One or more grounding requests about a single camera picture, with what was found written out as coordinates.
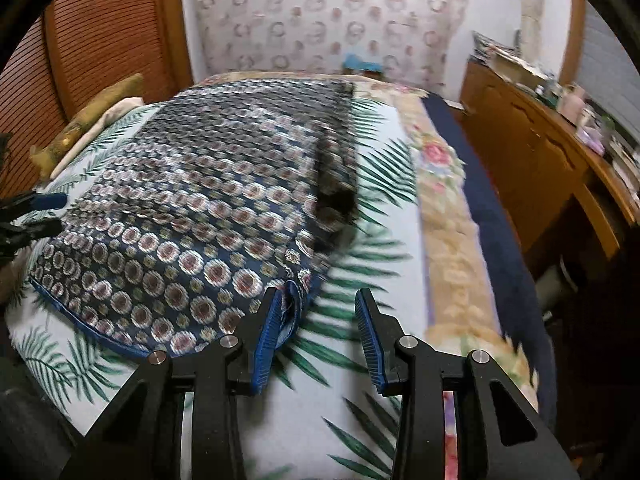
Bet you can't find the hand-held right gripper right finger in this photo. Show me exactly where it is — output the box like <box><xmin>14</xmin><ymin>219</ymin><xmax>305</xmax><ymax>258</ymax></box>
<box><xmin>355</xmin><ymin>287</ymin><xmax>581</xmax><ymax>480</ymax></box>

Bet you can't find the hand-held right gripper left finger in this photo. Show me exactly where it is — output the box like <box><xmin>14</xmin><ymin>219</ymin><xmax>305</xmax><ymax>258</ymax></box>
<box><xmin>59</xmin><ymin>287</ymin><xmax>286</xmax><ymax>480</ymax></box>

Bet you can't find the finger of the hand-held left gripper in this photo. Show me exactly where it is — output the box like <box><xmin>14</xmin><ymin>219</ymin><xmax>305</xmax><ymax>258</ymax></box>
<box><xmin>15</xmin><ymin>191</ymin><xmax>69</xmax><ymax>214</ymax></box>
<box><xmin>10</xmin><ymin>219</ymin><xmax>64</xmax><ymax>244</ymax></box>

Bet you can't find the blue medallion print garment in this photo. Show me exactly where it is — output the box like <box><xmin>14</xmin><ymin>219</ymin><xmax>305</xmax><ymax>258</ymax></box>
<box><xmin>29</xmin><ymin>79</ymin><xmax>359</xmax><ymax>358</ymax></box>

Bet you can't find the green leaf print bedsheet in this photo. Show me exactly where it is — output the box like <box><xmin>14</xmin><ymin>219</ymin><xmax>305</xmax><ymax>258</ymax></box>
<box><xmin>5</xmin><ymin>95</ymin><xmax>436</xmax><ymax>480</ymax></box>

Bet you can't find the yellow patterned pillow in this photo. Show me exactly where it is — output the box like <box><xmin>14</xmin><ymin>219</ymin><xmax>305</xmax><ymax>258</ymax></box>
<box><xmin>30</xmin><ymin>74</ymin><xmax>146</xmax><ymax>181</ymax></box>

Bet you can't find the cream pillow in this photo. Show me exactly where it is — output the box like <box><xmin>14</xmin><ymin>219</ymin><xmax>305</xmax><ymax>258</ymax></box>
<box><xmin>50</xmin><ymin>97</ymin><xmax>147</xmax><ymax>179</ymax></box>

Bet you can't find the navy blue blanket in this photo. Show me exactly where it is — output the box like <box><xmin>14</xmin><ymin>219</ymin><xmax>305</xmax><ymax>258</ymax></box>
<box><xmin>422</xmin><ymin>95</ymin><xmax>559</xmax><ymax>426</ymax></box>

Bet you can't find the brown wooden wardrobe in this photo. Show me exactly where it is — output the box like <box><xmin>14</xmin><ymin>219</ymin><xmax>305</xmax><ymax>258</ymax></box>
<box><xmin>0</xmin><ymin>0</ymin><xmax>194</xmax><ymax>201</ymax></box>

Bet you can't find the wooden cabinet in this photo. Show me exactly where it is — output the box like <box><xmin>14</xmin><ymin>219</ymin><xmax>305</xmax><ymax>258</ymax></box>
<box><xmin>457</xmin><ymin>59</ymin><xmax>627</xmax><ymax>262</ymax></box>

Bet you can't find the teal cloth item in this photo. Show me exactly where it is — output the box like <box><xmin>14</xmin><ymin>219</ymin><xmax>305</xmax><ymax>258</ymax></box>
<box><xmin>342</xmin><ymin>54</ymin><xmax>385</xmax><ymax>74</ymax></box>

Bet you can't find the cardboard box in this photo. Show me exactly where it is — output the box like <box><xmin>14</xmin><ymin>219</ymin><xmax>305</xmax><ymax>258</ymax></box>
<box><xmin>487</xmin><ymin>52</ymin><xmax>551</xmax><ymax>90</ymax></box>

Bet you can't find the pale pink mug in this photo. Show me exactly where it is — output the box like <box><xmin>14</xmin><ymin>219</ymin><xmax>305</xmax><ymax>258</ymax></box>
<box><xmin>557</xmin><ymin>85</ymin><xmax>587</xmax><ymax>122</ymax></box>

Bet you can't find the pile of printed papers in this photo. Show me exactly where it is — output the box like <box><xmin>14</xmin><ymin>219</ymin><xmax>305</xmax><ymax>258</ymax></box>
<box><xmin>471</xmin><ymin>31</ymin><xmax>521</xmax><ymax>61</ymax></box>

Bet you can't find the ring pattern curtain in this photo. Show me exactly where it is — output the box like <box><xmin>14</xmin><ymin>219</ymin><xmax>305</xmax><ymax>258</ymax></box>
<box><xmin>179</xmin><ymin>0</ymin><xmax>472</xmax><ymax>97</ymax></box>

